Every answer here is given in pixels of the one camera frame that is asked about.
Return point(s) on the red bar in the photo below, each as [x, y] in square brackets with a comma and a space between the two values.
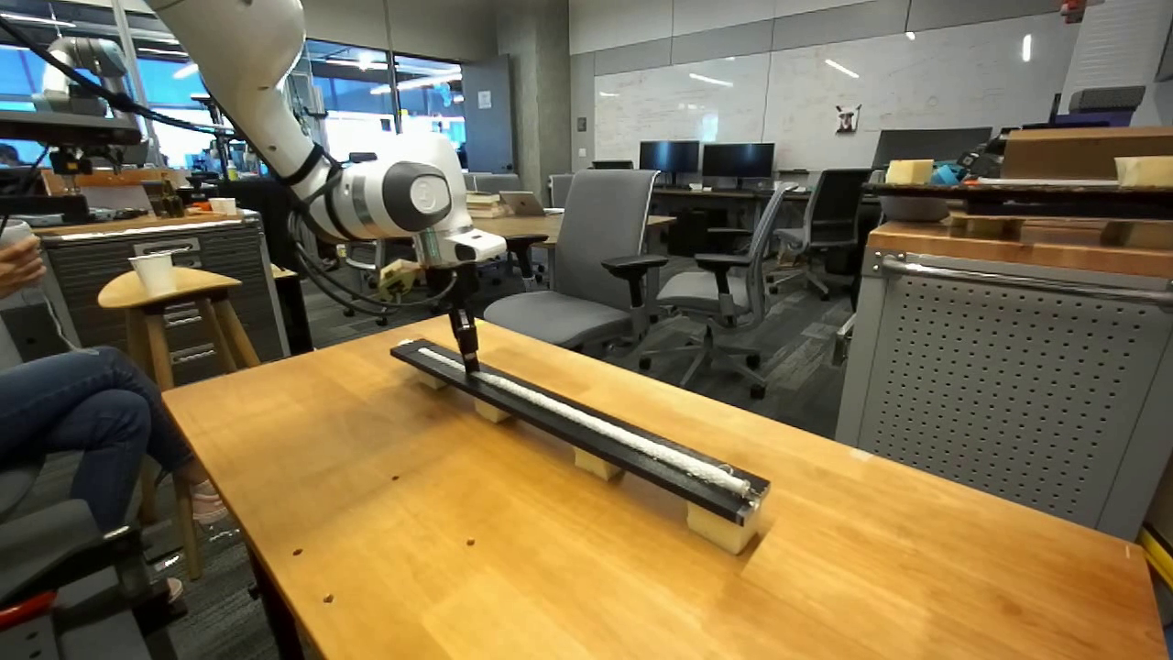
[22, 607]

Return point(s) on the dark computer monitor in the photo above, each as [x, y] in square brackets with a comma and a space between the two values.
[668, 163]

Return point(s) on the white paper cup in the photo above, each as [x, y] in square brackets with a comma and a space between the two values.
[151, 276]

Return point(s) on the black shelf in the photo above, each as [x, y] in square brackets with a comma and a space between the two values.
[60, 128]

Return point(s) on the blue tool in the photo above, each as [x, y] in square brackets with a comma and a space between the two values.
[956, 170]

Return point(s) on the grey mesh office chair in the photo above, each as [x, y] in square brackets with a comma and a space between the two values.
[710, 289]

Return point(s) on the black grooved rail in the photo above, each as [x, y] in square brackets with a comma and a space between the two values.
[587, 439]

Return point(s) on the dark office chair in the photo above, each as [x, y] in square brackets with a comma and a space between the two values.
[60, 552]

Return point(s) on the wooden office desk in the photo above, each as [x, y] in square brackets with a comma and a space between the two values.
[536, 228]

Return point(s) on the white lamp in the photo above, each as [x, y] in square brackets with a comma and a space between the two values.
[58, 76]

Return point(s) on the grey drawer cabinet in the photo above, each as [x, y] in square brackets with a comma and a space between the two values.
[245, 271]

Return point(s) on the wooden box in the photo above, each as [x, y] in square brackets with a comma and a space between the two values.
[1085, 152]

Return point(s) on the small wall poster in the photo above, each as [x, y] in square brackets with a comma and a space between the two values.
[847, 119]

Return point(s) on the grey boxy device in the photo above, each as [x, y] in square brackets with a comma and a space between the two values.
[1104, 103]

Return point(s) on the person's shoe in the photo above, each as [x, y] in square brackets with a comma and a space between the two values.
[169, 597]

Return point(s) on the small white box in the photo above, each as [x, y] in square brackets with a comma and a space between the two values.
[220, 207]

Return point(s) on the pale foam block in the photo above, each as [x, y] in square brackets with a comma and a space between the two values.
[908, 173]
[1145, 170]

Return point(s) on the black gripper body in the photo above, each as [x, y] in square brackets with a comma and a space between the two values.
[460, 295]

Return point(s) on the round wooden stool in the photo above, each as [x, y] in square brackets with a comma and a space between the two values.
[204, 289]

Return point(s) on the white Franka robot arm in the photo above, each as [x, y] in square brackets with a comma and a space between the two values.
[405, 196]

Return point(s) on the yellow strip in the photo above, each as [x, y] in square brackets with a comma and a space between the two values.
[1160, 557]

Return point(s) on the book stack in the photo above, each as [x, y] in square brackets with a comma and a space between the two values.
[517, 205]

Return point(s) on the grey perforated tool cabinet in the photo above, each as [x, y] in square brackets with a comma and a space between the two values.
[1004, 392]

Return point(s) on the person's leg in jeans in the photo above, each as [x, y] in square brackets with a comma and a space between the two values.
[76, 409]

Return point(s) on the large grey office chair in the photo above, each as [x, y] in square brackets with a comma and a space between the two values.
[600, 233]

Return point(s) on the black office chair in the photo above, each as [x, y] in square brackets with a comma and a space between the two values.
[836, 207]

